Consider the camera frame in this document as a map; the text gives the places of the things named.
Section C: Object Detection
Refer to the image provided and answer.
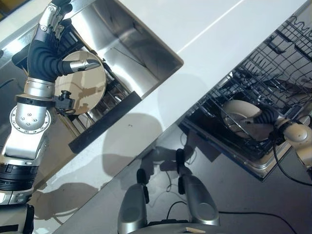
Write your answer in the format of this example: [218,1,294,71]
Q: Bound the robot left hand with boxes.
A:
[26,0,101,82]

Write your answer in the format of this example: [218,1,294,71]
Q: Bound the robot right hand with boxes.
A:
[239,106,280,128]

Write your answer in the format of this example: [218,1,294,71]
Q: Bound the beige round plate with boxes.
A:
[54,50,107,117]
[221,99,272,142]

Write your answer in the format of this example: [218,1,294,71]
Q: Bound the dishwasher door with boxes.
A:
[177,121,294,182]

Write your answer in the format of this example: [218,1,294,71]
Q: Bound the black dish rack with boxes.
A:
[56,19,141,154]

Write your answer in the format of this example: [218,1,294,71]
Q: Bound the stainless steel sink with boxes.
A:
[0,0,185,155]

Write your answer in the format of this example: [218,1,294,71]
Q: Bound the robot right leg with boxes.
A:
[175,148,220,227]

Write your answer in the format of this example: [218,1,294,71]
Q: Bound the robot leg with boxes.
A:
[175,148,220,227]
[117,168,151,234]

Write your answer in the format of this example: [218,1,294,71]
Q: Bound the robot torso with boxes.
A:
[143,219,227,234]

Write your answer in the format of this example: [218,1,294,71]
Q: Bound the robot left leg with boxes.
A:
[117,168,151,234]

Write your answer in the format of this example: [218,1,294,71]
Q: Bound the black wire dishwasher rack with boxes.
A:
[179,15,312,162]

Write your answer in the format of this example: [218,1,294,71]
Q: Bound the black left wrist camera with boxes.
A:
[54,89,76,115]

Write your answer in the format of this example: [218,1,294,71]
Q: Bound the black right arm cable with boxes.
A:
[272,131,312,187]

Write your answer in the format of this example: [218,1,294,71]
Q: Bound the black floor cable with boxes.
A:
[166,201,302,234]

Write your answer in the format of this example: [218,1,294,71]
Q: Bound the white floor cable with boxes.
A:
[152,146,198,203]

